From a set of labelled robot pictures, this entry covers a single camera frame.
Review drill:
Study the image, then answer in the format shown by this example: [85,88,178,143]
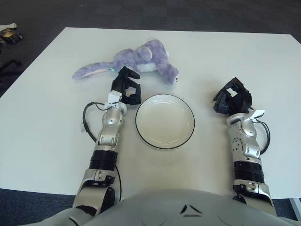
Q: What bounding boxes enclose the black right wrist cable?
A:
[255,119,271,155]

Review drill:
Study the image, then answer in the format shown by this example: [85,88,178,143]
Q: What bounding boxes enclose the white table leg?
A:
[290,197,301,222]

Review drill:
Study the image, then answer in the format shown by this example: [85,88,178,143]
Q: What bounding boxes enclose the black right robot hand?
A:
[212,77,253,115]

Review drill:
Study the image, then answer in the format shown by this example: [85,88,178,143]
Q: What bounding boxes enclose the black office chair base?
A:
[0,58,22,76]

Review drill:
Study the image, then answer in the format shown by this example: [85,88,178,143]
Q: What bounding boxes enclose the white plate with black rim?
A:
[135,94,196,149]

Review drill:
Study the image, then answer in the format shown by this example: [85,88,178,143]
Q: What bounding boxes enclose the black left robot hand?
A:
[110,66,142,106]

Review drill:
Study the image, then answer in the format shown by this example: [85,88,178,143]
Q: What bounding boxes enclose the purple plush bunny doll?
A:
[71,39,181,85]

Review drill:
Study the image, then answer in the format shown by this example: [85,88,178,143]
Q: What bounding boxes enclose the grey robot torso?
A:
[89,188,283,226]

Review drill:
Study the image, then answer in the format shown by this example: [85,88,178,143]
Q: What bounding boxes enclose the dark box on floor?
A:
[0,28,24,44]

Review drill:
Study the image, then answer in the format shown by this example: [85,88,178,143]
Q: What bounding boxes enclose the black left elbow cable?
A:
[114,164,123,202]

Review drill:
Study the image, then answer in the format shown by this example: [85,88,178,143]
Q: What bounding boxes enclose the white paper on floor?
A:
[0,22,17,31]

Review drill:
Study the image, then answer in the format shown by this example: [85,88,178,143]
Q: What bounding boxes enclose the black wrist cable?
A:
[255,119,271,155]
[82,101,111,143]

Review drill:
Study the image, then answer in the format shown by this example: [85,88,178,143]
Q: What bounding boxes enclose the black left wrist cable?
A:
[82,101,111,143]

